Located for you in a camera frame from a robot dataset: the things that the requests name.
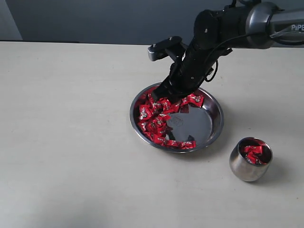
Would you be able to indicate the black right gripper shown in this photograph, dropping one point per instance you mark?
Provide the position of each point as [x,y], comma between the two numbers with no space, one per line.
[183,79]

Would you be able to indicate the red candy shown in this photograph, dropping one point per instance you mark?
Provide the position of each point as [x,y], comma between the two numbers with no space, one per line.
[188,145]
[145,112]
[252,153]
[196,100]
[158,139]
[171,108]

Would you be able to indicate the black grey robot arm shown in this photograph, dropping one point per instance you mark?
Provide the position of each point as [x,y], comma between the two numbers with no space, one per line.
[249,24]

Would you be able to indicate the round steel plate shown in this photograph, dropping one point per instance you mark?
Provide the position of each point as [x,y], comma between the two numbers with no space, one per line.
[204,124]

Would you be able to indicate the stainless steel cup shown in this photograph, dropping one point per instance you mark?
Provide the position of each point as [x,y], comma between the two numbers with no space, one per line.
[245,170]

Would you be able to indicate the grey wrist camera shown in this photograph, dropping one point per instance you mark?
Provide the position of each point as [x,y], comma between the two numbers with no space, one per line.
[172,47]

